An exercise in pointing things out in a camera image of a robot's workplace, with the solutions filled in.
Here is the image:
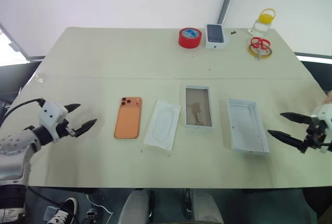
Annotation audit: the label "grey slanted window frame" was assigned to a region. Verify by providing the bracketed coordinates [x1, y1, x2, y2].
[0, 22, 45, 62]

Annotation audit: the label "orange smartphone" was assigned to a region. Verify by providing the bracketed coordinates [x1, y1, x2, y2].
[114, 96, 143, 140]

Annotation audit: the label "clear tape scrap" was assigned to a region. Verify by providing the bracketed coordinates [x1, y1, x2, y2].
[33, 71, 49, 84]

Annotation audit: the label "grey rounded shape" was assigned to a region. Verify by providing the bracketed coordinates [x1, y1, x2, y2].
[118, 188, 151, 224]

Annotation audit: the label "white phone box lid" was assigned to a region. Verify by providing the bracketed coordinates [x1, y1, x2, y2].
[227, 98, 271, 155]

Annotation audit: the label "white paper insert sleeve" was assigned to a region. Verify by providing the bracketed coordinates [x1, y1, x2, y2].
[143, 100, 182, 151]

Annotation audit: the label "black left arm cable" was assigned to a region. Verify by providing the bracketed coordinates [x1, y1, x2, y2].
[0, 98, 45, 129]

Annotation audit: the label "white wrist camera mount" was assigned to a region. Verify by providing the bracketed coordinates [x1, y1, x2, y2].
[312, 103, 332, 153]
[38, 100, 68, 142]

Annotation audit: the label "white phone box base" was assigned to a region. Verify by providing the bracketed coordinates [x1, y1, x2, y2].
[184, 85, 216, 130]

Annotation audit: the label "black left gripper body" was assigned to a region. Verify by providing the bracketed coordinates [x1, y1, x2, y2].
[54, 119, 79, 140]

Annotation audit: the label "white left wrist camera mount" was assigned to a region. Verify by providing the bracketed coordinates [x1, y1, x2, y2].
[38, 100, 68, 142]

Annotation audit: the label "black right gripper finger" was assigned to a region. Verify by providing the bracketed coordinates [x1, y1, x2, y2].
[267, 129, 306, 153]
[280, 112, 316, 125]

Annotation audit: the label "red handled scissors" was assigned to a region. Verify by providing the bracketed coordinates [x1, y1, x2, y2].
[250, 36, 271, 62]

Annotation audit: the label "red tape roll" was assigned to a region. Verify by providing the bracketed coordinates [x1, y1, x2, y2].
[177, 27, 203, 50]

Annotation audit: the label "black sneaker with white laces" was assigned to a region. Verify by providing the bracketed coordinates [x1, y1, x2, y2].
[46, 197, 79, 224]

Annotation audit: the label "phone box with purple print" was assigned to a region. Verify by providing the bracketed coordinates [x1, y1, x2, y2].
[205, 23, 231, 50]

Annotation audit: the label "yellow tape roll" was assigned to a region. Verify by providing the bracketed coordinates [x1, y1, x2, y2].
[246, 42, 273, 60]

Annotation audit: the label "white floor cable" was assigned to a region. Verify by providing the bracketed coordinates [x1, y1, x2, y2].
[85, 193, 115, 216]

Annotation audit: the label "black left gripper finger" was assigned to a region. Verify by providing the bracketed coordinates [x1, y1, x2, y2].
[63, 103, 82, 114]
[74, 118, 98, 138]

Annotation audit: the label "clear jar with yellow lid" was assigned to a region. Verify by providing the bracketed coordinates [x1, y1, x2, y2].
[248, 8, 276, 36]

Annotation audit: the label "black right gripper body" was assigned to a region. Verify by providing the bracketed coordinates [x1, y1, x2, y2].
[300, 122, 332, 154]

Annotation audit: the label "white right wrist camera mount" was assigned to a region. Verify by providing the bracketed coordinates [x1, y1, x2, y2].
[312, 103, 332, 153]

